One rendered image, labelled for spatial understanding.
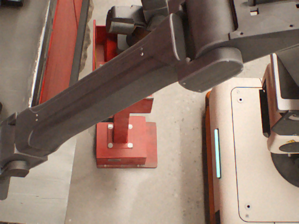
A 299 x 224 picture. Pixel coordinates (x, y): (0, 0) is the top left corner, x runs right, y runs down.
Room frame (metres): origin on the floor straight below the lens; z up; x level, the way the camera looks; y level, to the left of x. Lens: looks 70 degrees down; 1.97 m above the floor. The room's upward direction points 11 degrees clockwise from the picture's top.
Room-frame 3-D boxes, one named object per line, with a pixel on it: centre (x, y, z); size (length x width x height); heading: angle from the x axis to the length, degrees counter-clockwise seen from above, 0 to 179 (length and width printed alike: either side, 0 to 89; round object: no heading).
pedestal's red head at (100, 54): (0.56, 0.09, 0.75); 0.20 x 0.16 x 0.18; 12
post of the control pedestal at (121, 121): (0.56, 0.09, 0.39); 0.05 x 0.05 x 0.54; 12
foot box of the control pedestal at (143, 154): (0.57, 0.06, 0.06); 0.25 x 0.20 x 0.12; 102
